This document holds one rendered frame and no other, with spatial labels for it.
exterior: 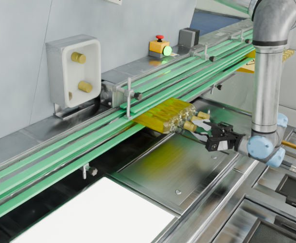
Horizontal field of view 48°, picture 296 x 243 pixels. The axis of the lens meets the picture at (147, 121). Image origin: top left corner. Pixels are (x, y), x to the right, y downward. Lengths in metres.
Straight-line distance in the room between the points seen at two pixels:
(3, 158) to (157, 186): 0.53
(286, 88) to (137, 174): 6.37
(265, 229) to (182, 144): 0.49
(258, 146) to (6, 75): 0.81
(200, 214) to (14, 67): 0.77
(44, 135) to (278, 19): 0.81
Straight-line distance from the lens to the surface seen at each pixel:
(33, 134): 1.19
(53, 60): 1.19
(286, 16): 1.02
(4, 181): 1.04
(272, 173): 1.50
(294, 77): 7.37
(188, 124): 1.35
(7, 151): 1.13
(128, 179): 1.25
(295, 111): 7.58
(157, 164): 1.35
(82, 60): 1.24
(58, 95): 1.23
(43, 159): 1.10
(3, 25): 1.10
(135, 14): 1.53
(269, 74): 1.03
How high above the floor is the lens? 1.67
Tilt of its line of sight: 30 degrees down
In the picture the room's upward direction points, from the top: 113 degrees clockwise
